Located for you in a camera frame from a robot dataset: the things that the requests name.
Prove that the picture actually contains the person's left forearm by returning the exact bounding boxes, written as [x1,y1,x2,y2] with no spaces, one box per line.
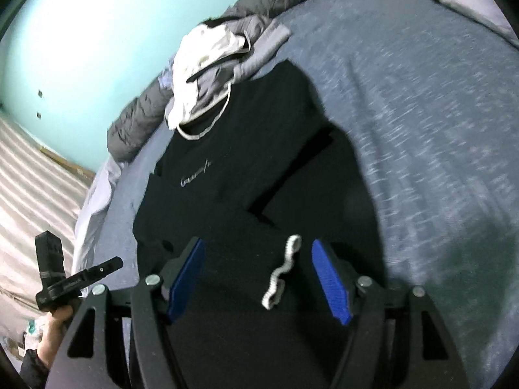
[20,348,51,389]

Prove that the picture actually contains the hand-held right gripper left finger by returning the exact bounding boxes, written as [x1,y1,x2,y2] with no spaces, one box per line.
[44,237,207,389]

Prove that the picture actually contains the wooden frame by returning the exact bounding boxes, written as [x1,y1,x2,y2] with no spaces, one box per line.
[41,148,96,179]

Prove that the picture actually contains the white t-shirt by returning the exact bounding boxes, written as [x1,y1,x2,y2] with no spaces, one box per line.
[164,24,248,128]

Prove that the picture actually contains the light lilac blanket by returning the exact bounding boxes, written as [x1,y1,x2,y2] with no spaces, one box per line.
[73,158,122,276]

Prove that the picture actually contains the dark grey duvet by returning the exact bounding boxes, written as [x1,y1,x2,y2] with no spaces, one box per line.
[106,0,374,163]

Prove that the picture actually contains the grey sweatshirt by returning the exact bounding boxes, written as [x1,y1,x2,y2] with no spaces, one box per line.
[190,14,292,110]

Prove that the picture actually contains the black drawstring pants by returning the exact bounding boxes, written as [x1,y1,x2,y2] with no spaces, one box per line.
[132,61,390,389]

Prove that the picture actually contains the striped beige curtain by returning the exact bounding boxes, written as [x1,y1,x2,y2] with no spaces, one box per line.
[0,111,92,357]

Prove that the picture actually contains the person's left hand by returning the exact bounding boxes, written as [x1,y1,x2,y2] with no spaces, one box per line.
[38,305,74,369]

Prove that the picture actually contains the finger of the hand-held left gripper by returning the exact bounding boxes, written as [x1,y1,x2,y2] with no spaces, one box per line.
[77,256,124,284]

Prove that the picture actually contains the bed with blue sheet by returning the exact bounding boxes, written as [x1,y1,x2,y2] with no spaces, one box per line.
[75,0,519,389]

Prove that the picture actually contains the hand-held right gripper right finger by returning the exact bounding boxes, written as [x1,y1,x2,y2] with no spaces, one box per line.
[311,239,473,389]

